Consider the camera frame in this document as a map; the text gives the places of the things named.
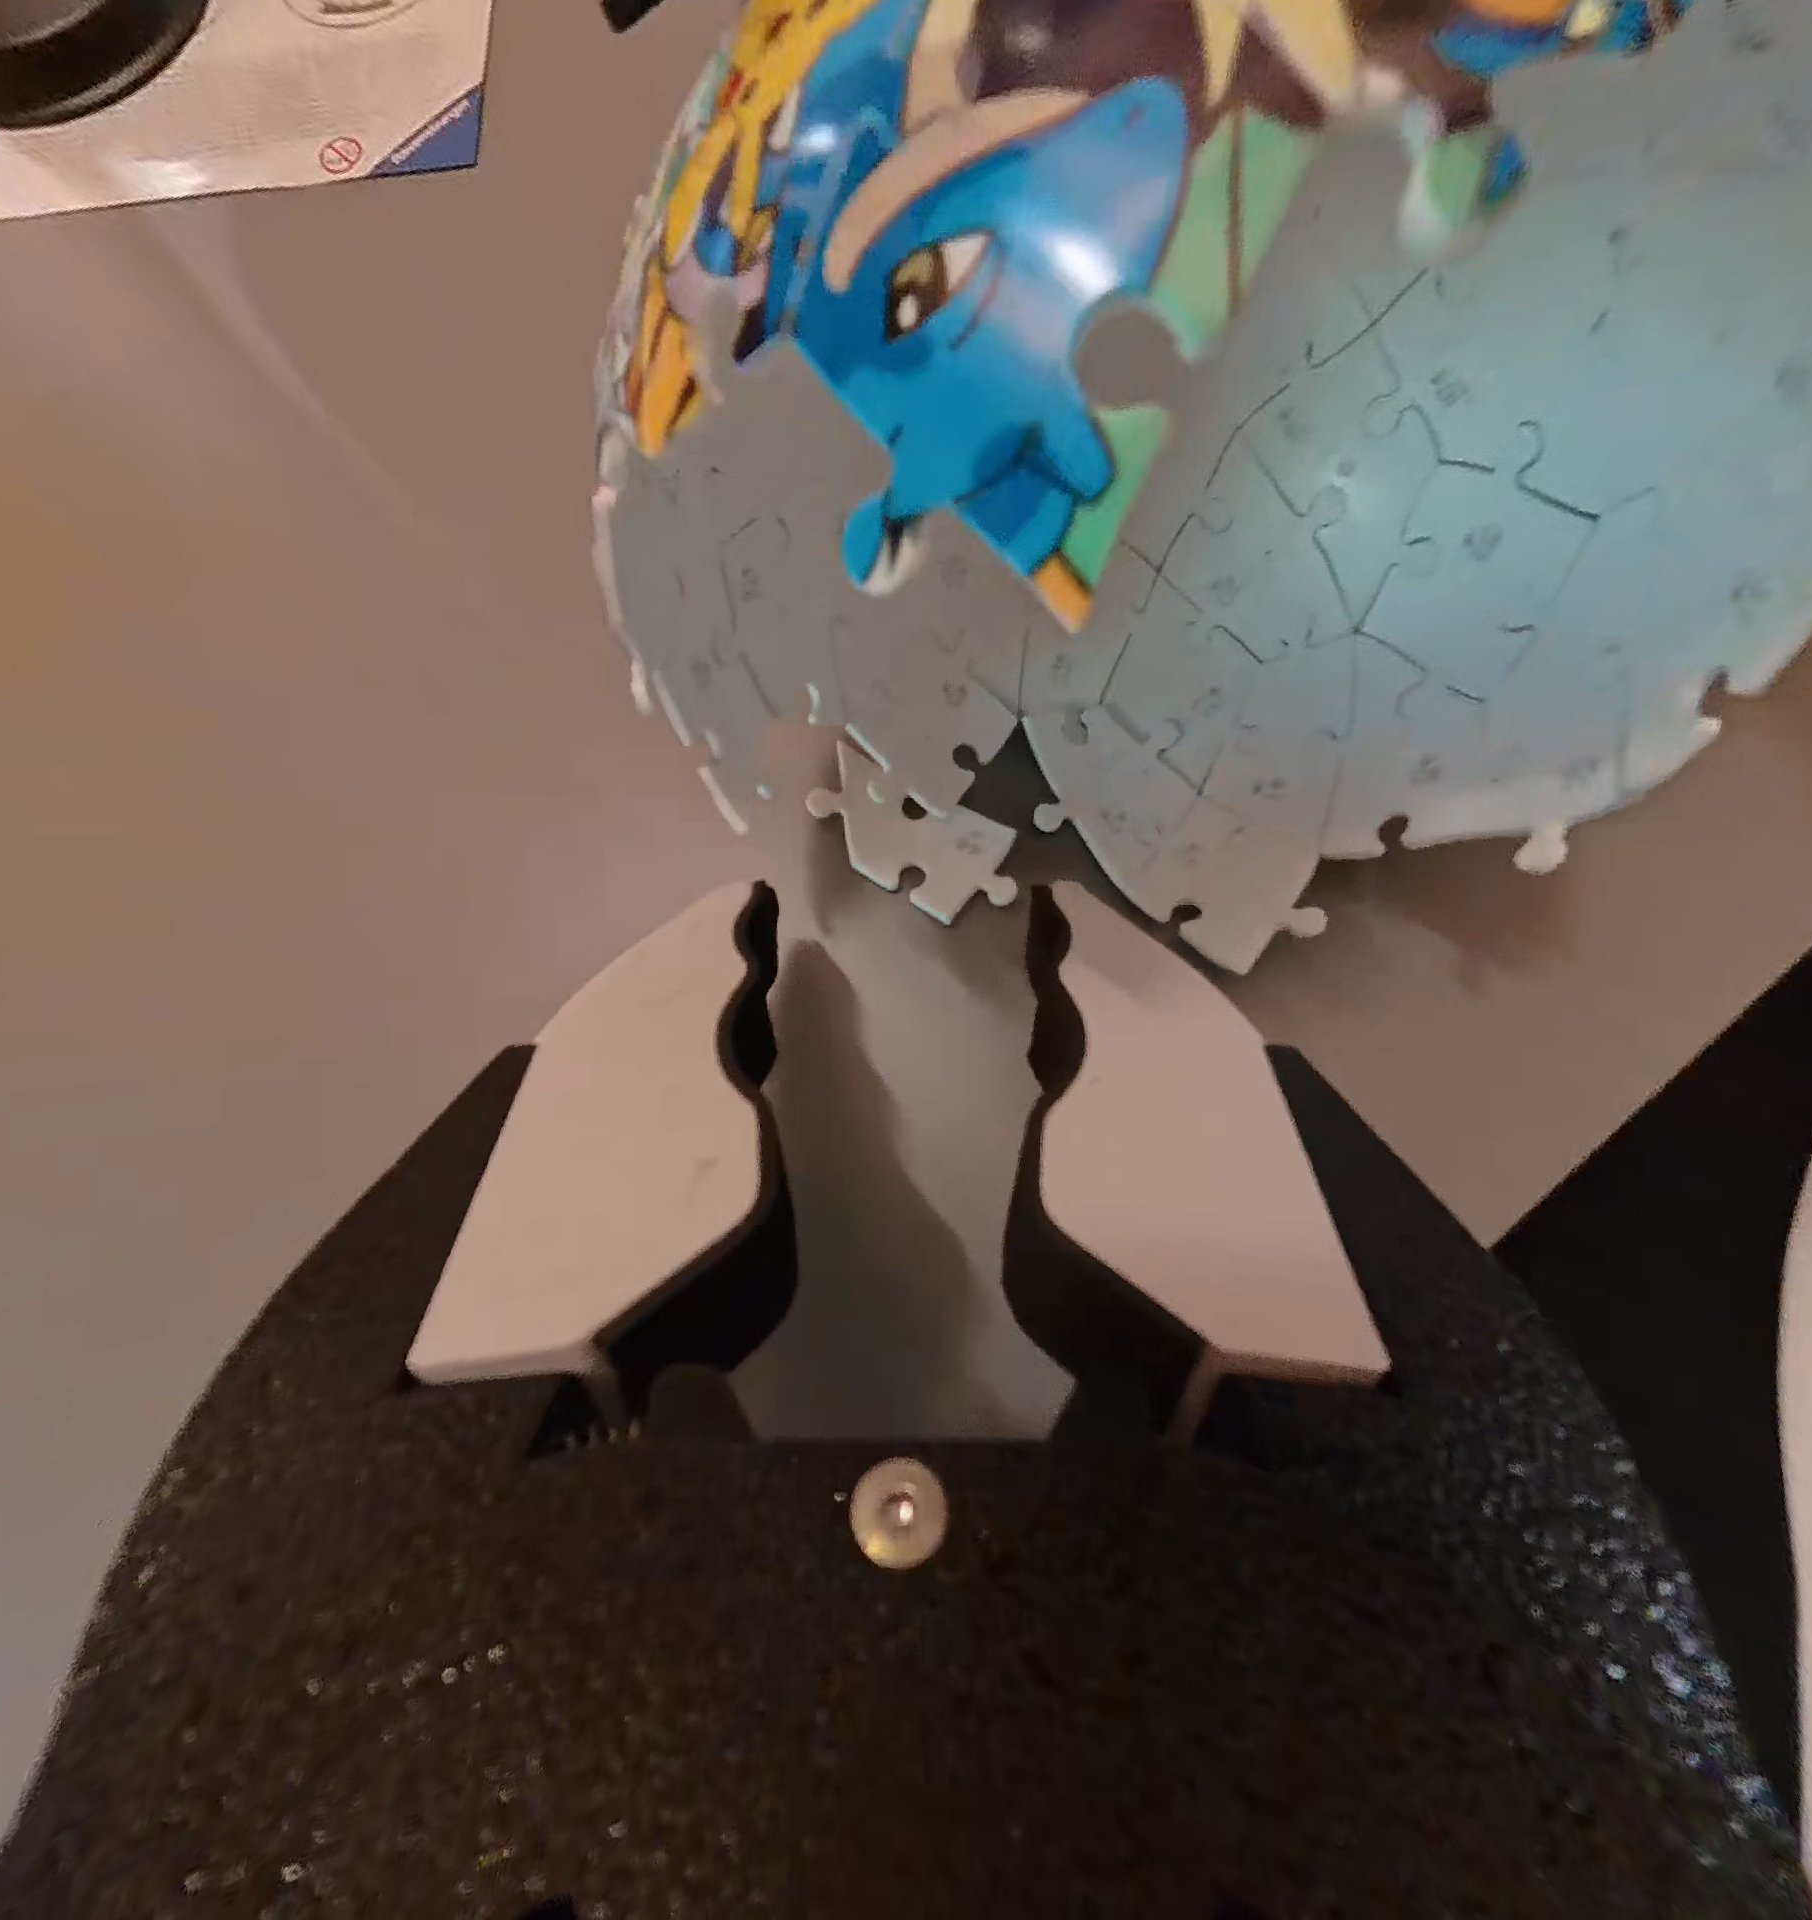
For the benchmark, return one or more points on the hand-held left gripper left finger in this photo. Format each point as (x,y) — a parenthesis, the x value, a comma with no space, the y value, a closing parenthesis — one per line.
(621,1171)

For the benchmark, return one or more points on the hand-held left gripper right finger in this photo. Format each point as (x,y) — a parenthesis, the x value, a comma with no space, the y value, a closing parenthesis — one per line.
(1190,1186)

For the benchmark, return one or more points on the puzzle piece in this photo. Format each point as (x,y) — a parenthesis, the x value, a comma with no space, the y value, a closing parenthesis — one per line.
(921,856)

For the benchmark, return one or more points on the colourful cartoon puzzle ball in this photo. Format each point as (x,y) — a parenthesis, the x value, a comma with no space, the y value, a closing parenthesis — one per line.
(1446,526)

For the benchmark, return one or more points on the white paper leaflet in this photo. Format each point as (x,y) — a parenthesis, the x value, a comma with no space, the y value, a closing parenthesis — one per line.
(247,121)

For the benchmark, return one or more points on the black round container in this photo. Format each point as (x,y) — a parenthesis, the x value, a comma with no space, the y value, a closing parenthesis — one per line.
(36,61)

